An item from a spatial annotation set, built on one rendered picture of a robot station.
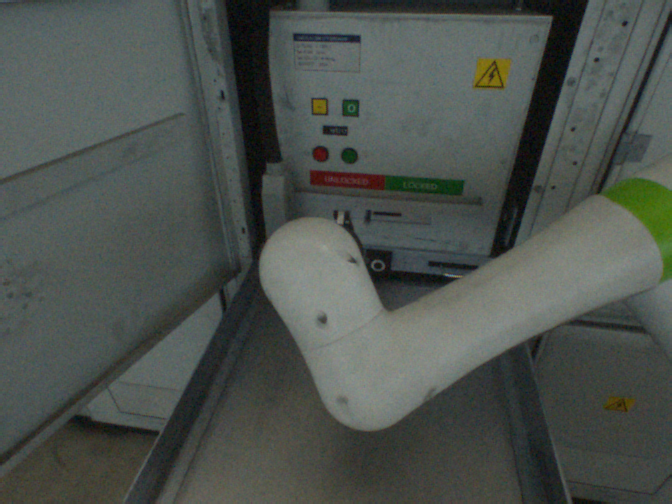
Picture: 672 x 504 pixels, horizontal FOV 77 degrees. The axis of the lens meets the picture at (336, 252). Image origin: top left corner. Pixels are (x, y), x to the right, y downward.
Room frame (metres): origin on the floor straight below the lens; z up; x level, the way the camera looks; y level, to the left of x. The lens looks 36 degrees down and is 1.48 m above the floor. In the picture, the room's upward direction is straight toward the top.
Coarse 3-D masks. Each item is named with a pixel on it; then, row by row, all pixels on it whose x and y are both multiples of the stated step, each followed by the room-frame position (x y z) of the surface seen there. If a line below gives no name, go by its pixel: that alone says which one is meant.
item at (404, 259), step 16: (400, 256) 0.78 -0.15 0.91; (416, 256) 0.77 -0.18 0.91; (432, 256) 0.76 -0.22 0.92; (448, 256) 0.76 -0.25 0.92; (464, 256) 0.75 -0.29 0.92; (480, 256) 0.75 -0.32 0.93; (496, 256) 0.75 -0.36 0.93; (416, 272) 0.77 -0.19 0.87; (432, 272) 0.76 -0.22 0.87; (448, 272) 0.76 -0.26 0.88; (464, 272) 0.75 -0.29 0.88
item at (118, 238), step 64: (0, 0) 0.54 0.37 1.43; (64, 0) 0.64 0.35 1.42; (128, 0) 0.72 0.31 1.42; (192, 0) 0.80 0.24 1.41; (0, 64) 0.54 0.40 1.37; (64, 64) 0.61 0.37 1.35; (128, 64) 0.70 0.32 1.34; (0, 128) 0.52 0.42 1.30; (64, 128) 0.58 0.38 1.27; (128, 128) 0.67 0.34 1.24; (192, 128) 0.79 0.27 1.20; (0, 192) 0.47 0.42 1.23; (64, 192) 0.55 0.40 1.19; (128, 192) 0.64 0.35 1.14; (192, 192) 0.76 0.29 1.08; (0, 256) 0.45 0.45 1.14; (64, 256) 0.52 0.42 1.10; (128, 256) 0.60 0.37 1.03; (192, 256) 0.72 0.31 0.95; (0, 320) 0.42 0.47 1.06; (64, 320) 0.48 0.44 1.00; (128, 320) 0.57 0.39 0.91; (0, 384) 0.38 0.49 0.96; (64, 384) 0.44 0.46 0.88; (0, 448) 0.34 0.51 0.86
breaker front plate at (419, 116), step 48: (288, 48) 0.83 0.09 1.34; (384, 48) 0.80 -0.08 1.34; (432, 48) 0.78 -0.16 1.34; (480, 48) 0.77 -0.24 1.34; (528, 48) 0.76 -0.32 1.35; (288, 96) 0.83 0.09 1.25; (336, 96) 0.81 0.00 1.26; (384, 96) 0.80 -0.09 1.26; (432, 96) 0.78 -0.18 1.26; (480, 96) 0.77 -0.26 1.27; (528, 96) 0.76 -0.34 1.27; (288, 144) 0.83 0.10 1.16; (336, 144) 0.81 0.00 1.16; (384, 144) 0.80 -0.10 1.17; (432, 144) 0.78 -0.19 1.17; (480, 144) 0.77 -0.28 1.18; (336, 192) 0.81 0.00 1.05; (384, 192) 0.79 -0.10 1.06; (480, 192) 0.76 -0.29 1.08; (384, 240) 0.79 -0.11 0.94; (432, 240) 0.78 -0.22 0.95; (480, 240) 0.76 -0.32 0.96
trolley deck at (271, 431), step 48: (384, 288) 0.73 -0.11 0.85; (288, 336) 0.59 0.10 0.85; (240, 384) 0.47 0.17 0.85; (288, 384) 0.47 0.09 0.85; (480, 384) 0.47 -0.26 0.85; (240, 432) 0.38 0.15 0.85; (288, 432) 0.38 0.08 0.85; (336, 432) 0.38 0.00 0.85; (384, 432) 0.38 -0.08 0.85; (432, 432) 0.38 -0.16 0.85; (480, 432) 0.38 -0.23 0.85; (192, 480) 0.30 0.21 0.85; (240, 480) 0.30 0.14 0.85; (288, 480) 0.30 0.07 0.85; (336, 480) 0.30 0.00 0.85; (384, 480) 0.30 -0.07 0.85; (432, 480) 0.30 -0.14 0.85; (480, 480) 0.30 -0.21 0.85
